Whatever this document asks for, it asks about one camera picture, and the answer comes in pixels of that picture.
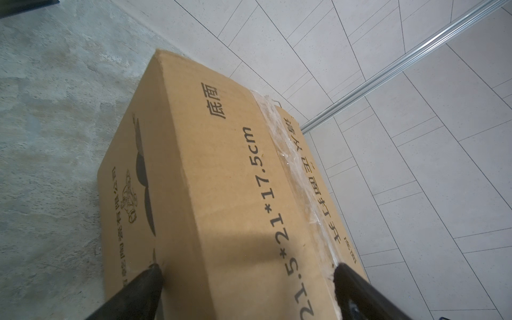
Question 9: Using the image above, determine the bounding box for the brown cardboard express box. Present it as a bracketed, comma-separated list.
[97, 50, 351, 319]

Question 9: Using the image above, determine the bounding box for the right corner aluminium post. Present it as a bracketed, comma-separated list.
[301, 0, 510, 133]

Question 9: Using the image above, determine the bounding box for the black white chessboard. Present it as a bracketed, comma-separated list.
[0, 0, 60, 18]

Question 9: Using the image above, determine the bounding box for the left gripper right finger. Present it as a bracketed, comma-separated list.
[333, 263, 411, 320]

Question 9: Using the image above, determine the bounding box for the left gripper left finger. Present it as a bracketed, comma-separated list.
[87, 263, 164, 320]

